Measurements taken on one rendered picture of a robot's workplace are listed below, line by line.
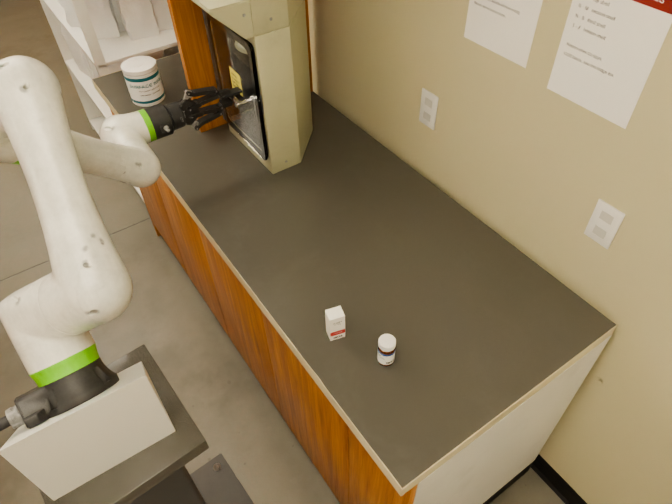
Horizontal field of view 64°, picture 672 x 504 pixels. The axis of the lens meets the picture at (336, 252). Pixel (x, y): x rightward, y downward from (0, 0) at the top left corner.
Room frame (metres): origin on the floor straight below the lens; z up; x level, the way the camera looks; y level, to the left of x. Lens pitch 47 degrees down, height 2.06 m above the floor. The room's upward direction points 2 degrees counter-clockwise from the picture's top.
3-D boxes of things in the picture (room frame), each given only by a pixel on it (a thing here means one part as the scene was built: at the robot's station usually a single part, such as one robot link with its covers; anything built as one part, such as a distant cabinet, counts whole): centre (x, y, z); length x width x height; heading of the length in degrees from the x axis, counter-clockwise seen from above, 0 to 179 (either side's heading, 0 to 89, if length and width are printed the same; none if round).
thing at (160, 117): (1.36, 0.50, 1.20); 0.12 x 0.06 x 0.09; 33
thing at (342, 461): (1.45, 0.14, 0.45); 2.05 x 0.67 x 0.90; 33
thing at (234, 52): (1.55, 0.30, 1.19); 0.30 x 0.01 x 0.40; 33
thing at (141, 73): (1.93, 0.73, 1.02); 0.13 x 0.13 x 0.15
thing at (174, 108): (1.40, 0.44, 1.20); 0.09 x 0.07 x 0.08; 123
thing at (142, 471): (0.54, 0.52, 0.92); 0.32 x 0.32 x 0.04; 37
